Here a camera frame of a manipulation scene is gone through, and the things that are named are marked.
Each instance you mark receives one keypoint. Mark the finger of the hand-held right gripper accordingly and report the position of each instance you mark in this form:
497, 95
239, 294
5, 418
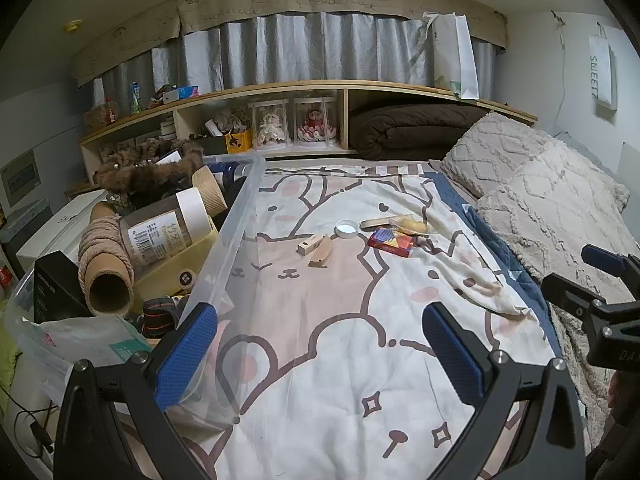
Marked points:
565, 290
602, 257

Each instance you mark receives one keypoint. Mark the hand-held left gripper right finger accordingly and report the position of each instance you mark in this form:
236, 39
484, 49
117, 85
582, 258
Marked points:
452, 355

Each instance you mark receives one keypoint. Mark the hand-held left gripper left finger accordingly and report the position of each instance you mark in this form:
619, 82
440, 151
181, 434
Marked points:
185, 355

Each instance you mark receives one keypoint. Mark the colourful card box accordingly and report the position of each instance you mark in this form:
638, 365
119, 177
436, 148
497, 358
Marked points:
390, 241

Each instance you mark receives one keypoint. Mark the clear plastic storage bin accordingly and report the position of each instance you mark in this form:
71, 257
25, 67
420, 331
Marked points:
235, 230

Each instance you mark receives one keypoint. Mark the bagged yellow sponge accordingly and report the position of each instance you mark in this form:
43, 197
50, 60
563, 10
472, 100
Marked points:
412, 224

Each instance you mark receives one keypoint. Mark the long wooden piece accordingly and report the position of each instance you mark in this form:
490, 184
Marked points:
375, 222

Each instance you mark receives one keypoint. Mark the white round lid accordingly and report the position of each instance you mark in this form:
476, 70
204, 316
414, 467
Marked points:
347, 229

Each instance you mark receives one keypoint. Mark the small wooden block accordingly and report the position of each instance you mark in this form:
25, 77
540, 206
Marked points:
309, 246

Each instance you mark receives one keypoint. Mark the rounded wooden piece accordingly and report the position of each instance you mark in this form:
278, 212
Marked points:
322, 252

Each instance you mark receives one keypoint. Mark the blue quilt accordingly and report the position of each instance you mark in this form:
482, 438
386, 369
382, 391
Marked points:
530, 300

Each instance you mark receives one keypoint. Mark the black red striped roll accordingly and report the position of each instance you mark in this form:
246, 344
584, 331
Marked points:
157, 315

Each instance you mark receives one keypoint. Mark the cream fleece blanket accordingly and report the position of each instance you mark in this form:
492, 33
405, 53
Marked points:
565, 340

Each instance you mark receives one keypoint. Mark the yellow cardboard box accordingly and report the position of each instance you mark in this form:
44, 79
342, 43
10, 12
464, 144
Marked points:
170, 275

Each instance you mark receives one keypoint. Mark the plastic bag with teal label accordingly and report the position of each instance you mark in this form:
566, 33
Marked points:
80, 340

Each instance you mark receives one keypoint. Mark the clear jar with white lid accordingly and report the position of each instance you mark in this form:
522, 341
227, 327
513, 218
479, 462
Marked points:
165, 232

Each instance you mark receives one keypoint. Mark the cartoon printed bed sheet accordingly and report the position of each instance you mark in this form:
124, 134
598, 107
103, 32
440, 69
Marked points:
320, 340

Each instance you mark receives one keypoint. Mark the black box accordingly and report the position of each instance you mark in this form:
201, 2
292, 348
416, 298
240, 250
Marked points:
55, 285

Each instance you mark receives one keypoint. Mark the corrugated paper cup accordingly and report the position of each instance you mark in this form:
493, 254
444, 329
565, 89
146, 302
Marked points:
210, 190

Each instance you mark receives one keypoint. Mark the green cloth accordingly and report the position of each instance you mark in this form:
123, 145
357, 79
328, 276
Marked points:
9, 355

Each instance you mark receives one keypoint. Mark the white shoe box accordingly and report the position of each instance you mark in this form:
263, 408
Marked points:
60, 225

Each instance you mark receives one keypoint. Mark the dark blue bottle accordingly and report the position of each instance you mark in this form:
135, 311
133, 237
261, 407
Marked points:
227, 175

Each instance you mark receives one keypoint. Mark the grey cabinet with teal top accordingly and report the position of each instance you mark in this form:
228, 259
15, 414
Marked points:
25, 217

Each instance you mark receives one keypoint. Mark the dark green box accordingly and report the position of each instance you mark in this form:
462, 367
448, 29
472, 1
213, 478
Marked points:
215, 145

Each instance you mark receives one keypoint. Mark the brown folded blanket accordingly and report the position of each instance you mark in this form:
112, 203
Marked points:
410, 130

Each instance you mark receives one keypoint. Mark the crumpled paper bouquet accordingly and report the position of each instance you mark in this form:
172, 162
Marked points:
225, 121

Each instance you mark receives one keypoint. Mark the display case with cream doll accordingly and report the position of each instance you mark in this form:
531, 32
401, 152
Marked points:
271, 127

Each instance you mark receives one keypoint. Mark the amber food bag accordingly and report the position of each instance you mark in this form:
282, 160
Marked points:
95, 119

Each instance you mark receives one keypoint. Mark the red capped bottle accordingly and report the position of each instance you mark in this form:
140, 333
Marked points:
110, 112

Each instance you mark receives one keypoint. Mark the green blue bottle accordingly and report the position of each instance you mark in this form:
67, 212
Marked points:
136, 97

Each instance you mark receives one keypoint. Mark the blue tissue box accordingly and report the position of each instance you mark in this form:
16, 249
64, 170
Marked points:
185, 92

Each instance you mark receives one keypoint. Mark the display case with red doll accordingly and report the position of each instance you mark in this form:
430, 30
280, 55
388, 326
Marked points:
315, 122

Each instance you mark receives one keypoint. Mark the wooden shelf unit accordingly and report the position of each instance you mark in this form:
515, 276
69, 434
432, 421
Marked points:
300, 86

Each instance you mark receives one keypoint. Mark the grey curtain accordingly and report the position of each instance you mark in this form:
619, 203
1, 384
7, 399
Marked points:
300, 45

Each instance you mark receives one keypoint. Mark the yellow ceiling fixture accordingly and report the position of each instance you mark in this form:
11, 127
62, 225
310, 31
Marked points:
73, 25

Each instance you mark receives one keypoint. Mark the wall electrical panel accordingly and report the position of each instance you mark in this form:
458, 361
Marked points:
20, 177

